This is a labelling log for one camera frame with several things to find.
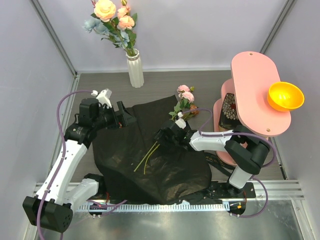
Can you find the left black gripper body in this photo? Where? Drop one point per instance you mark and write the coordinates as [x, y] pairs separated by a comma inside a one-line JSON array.
[[109, 119]]

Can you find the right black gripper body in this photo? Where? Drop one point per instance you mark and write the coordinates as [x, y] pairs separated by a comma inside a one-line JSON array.
[[168, 143]]

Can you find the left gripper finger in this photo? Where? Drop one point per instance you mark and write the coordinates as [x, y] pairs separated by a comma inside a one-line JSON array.
[[122, 111], [126, 121]]

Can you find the rust brown flower stem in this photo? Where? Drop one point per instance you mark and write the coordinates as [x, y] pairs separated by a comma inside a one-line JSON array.
[[184, 109]]

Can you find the black wrapping paper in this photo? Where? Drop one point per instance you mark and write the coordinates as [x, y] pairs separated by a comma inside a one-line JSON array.
[[169, 174]]

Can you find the black ribbon gold lettering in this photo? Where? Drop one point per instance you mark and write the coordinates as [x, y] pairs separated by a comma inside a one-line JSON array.
[[217, 163]]

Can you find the pink artificial flower stem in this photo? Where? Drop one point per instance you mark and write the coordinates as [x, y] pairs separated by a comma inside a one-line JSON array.
[[184, 93]]

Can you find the blue artificial flower stem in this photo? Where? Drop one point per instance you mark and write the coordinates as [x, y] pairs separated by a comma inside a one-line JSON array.
[[119, 38]]

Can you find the peach artificial flower stem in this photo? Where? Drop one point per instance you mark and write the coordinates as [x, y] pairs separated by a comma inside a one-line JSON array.
[[126, 24]]

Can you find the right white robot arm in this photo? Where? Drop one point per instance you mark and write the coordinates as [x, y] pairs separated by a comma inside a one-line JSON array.
[[248, 150]]

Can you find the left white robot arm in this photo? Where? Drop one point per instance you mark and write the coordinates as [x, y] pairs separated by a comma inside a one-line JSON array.
[[53, 206]]

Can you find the white ribbed ceramic vase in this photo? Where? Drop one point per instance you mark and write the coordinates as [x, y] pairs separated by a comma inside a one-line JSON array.
[[135, 69]]

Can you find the black floral patterned box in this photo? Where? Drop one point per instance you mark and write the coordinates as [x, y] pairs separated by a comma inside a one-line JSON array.
[[228, 119]]

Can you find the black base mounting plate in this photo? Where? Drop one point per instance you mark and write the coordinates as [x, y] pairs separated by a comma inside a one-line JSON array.
[[220, 191]]

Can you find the pink tiered shelf stand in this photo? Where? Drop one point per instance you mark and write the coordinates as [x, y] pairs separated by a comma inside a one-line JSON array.
[[252, 75]]

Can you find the orange plastic bowl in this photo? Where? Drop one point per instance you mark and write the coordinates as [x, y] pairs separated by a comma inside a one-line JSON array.
[[284, 96]]

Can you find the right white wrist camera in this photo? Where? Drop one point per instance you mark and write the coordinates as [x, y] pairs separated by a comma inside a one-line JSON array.
[[180, 122]]

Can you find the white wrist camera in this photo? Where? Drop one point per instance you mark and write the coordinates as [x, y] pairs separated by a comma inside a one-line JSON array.
[[103, 97], [180, 122]]

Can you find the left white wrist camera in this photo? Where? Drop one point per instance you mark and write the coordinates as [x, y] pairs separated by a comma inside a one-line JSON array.
[[103, 97]]

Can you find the white slotted cable duct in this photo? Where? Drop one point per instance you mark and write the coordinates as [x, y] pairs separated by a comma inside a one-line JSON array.
[[182, 207]]

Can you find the aluminium frame rail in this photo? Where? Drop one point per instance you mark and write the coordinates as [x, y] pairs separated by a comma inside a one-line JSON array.
[[278, 190]]

